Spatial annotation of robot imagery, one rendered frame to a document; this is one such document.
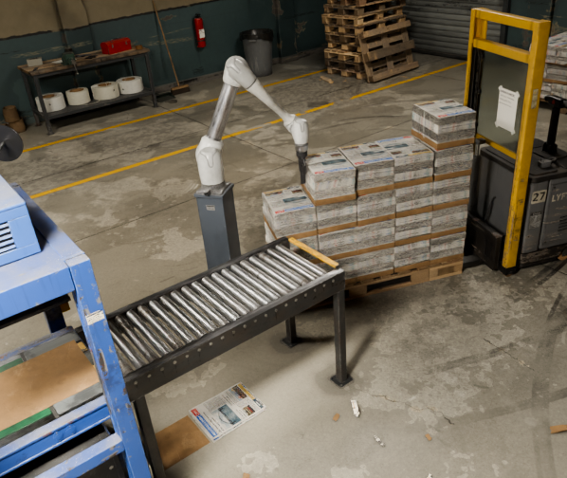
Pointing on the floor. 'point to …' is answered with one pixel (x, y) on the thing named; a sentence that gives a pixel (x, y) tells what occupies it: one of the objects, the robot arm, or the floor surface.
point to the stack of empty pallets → (343, 57)
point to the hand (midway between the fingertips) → (302, 178)
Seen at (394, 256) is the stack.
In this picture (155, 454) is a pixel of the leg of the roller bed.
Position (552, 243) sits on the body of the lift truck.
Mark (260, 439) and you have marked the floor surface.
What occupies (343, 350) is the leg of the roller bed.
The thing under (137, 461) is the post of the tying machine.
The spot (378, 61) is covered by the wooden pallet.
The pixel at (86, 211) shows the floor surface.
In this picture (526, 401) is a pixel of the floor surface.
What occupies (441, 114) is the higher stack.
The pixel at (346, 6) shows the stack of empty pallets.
